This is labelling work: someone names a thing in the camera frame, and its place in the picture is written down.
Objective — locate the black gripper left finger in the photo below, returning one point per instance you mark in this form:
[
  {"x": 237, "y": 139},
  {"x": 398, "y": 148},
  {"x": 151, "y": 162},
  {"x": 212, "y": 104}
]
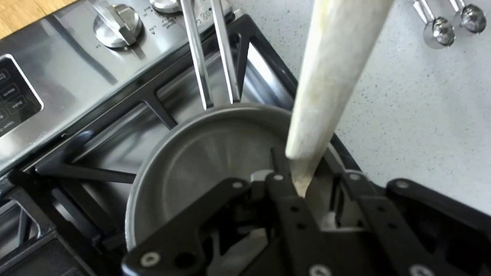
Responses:
[{"x": 286, "y": 231}]

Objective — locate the black oven control panel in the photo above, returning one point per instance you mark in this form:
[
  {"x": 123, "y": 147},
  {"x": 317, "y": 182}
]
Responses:
[{"x": 16, "y": 98}]

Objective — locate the stainless steel gas range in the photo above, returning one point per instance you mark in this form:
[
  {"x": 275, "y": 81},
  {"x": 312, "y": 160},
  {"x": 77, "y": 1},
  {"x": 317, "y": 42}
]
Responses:
[{"x": 67, "y": 62}]

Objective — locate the gas stove top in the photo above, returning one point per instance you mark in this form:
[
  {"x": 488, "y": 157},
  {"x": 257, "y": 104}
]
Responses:
[{"x": 82, "y": 173}]

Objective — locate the silver measuring spoon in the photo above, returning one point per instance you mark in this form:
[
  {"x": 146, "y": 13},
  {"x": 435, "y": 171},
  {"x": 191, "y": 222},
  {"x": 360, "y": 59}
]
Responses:
[
  {"x": 439, "y": 32},
  {"x": 473, "y": 18}
]

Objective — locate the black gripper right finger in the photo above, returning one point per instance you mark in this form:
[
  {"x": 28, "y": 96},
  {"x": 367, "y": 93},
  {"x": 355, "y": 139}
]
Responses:
[{"x": 400, "y": 240}]

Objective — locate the silver stove knob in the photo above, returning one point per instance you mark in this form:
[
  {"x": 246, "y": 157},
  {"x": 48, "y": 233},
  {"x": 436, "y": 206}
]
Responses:
[
  {"x": 119, "y": 26},
  {"x": 166, "y": 6}
]

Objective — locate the wooden spatula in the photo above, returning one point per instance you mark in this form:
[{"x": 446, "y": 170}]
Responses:
[{"x": 332, "y": 78}]

